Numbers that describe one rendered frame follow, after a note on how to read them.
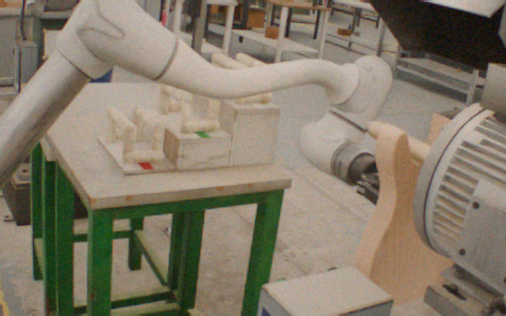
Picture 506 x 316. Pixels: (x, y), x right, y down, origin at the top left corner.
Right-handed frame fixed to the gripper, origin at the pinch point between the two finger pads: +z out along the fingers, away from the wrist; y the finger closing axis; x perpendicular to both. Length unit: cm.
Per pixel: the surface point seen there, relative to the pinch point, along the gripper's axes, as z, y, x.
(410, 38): -12.8, -1.8, 31.2
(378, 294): 22.9, 33.4, 6.6
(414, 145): 5.3, 12.4, 18.0
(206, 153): -66, 16, -12
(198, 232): -96, 4, -56
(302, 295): 19.3, 43.6, 7.7
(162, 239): -186, -17, -116
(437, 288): 25.1, 23.8, 5.5
